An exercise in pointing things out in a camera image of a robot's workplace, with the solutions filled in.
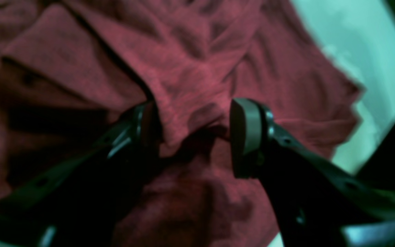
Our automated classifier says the red long-sleeve T-shirt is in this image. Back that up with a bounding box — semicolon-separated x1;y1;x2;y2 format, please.
0;0;359;247

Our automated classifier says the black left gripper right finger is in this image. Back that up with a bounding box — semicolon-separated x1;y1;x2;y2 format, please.
230;97;395;247

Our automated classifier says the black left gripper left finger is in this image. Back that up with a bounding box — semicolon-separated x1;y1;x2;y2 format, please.
0;101;160;247

